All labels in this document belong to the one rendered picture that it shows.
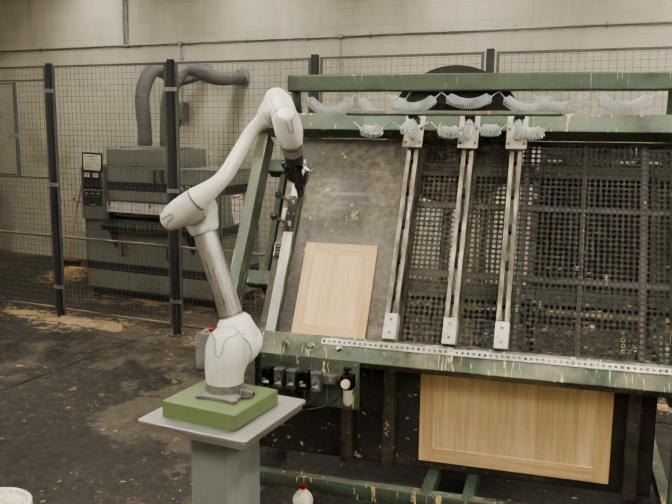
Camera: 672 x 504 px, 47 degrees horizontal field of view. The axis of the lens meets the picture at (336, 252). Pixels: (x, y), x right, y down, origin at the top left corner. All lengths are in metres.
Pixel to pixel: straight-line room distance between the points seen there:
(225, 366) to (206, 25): 7.31
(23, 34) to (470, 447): 9.47
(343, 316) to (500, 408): 0.88
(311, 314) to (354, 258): 0.35
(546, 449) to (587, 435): 0.20
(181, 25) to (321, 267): 6.72
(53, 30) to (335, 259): 8.26
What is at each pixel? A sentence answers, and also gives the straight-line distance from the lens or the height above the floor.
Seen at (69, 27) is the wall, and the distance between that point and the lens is 11.42.
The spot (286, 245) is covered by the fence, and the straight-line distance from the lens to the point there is 3.97.
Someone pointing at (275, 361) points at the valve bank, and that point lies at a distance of 3.80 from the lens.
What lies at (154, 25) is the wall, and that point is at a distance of 10.50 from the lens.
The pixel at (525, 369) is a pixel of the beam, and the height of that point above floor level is 0.84.
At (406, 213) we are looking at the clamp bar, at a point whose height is 1.47.
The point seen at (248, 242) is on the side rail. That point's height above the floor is 1.29.
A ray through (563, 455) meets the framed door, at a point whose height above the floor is 0.36.
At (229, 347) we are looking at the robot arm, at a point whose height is 1.03.
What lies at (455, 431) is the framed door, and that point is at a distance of 3.95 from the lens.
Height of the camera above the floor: 1.90
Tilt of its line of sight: 9 degrees down
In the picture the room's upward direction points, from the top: 1 degrees clockwise
